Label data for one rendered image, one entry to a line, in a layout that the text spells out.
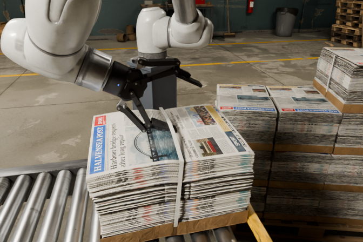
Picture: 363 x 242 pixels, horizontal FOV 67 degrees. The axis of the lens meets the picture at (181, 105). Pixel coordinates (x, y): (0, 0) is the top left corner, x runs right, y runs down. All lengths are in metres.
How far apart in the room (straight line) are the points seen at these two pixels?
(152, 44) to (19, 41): 0.89
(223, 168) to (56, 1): 0.47
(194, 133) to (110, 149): 0.21
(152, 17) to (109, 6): 6.32
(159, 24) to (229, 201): 0.94
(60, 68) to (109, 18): 7.16
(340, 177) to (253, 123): 0.56
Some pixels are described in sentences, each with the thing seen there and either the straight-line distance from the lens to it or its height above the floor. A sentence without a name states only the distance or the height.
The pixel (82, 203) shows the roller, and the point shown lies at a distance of 0.90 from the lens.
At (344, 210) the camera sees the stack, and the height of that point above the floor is 0.24.
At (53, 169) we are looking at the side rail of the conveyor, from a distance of 1.06.
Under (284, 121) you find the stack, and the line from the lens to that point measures 1.42.
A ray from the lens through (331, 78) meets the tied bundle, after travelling 1.59.
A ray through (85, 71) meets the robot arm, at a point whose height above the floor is 1.22.
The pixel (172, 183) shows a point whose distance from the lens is 0.64.
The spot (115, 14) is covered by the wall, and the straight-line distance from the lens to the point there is 7.72.
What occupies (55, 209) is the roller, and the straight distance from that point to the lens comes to 0.90.
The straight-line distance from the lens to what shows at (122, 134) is 0.71.
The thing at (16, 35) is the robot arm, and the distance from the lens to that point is 0.61.
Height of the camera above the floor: 1.38
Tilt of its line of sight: 24 degrees down
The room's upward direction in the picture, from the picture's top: straight up
